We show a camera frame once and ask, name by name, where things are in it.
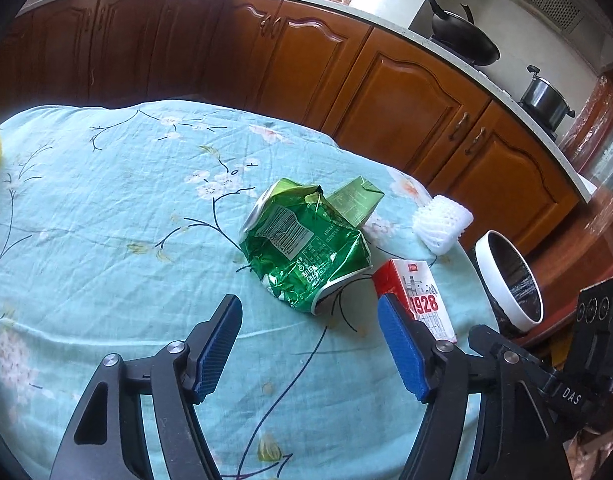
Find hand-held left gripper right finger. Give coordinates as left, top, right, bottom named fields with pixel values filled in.
left=377, top=292, right=568, bottom=480

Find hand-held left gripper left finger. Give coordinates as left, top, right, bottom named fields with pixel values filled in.
left=49, top=294, right=244, bottom=480

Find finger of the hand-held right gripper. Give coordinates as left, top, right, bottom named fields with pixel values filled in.
left=467, top=324, right=555, bottom=392

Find white trash bin black bag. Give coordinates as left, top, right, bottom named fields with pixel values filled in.
left=473, top=230, right=545, bottom=339

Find red and white drink carton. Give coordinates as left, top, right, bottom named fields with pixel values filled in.
left=372, top=258, right=458, bottom=345

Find green snack bag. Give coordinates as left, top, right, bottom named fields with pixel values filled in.
left=239, top=178, right=374, bottom=315

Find green drink carton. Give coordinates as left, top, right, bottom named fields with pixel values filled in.
left=325, top=175, right=385, bottom=227

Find white foam fruit net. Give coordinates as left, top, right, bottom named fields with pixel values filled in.
left=411, top=193, right=474, bottom=256

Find light blue floral tablecloth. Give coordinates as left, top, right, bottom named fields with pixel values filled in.
left=0, top=100, right=493, bottom=480

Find steel cooking pot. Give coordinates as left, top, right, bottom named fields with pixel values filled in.
left=518, top=64, right=577, bottom=131

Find wooden lower kitchen cabinets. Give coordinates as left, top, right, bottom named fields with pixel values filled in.
left=0, top=0, right=583, bottom=257

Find black wok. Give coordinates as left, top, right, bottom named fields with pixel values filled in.
left=409, top=0, right=501, bottom=67

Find range hood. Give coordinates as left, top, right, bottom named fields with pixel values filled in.
left=479, top=0, right=613, bottom=78

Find wooden door frame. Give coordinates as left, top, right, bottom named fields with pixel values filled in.
left=556, top=60, right=613, bottom=281

